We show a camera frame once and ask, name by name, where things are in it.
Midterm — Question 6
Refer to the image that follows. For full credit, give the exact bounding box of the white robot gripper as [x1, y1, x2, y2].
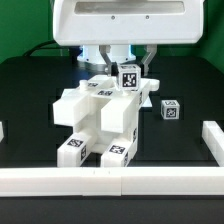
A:
[53, 0, 204, 76]

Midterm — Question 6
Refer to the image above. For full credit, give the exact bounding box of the white tagged cube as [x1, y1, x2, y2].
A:
[117, 64, 141, 91]
[161, 100, 180, 120]

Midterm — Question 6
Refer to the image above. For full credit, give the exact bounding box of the white chair back frame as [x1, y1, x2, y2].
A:
[53, 75, 160, 133]

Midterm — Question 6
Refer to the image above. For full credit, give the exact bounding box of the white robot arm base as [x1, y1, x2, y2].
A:
[77, 45, 136, 71]

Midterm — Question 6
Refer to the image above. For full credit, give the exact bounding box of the black cable with connector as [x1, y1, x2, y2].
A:
[22, 39, 83, 58]

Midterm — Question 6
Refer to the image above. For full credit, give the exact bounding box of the white right rail barrier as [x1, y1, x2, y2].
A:
[202, 121, 224, 167]

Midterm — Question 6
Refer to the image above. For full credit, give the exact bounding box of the white rail barrier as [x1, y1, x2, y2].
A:
[0, 121, 4, 142]
[0, 167, 224, 197]
[202, 121, 224, 167]

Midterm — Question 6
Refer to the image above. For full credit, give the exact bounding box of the white front rail barrier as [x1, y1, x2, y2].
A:
[0, 167, 224, 197]

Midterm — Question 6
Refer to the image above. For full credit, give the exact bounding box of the white left rail barrier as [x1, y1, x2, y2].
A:
[0, 121, 4, 142]

